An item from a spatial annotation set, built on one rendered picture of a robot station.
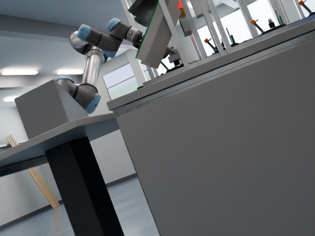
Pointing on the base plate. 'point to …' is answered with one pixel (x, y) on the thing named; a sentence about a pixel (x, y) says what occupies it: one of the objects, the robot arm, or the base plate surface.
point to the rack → (209, 26)
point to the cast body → (173, 55)
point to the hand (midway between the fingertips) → (173, 51)
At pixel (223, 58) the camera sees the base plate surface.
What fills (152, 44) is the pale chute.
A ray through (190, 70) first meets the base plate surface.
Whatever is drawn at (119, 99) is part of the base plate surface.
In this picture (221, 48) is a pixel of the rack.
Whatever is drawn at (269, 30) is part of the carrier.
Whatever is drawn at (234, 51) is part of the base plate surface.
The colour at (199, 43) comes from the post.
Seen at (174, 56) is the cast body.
